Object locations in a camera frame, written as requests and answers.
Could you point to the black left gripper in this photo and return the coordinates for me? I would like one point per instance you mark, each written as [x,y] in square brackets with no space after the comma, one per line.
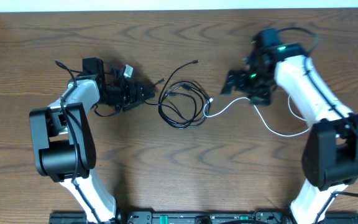
[135,97]

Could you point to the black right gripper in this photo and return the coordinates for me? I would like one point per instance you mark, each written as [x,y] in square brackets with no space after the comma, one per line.
[260,99]

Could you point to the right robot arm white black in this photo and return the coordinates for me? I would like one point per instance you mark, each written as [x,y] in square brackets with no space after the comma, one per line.
[330,158]

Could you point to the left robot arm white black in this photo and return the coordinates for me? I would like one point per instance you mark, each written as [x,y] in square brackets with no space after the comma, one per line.
[64,148]

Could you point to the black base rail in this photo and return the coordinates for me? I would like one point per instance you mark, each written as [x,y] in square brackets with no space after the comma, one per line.
[256,217]

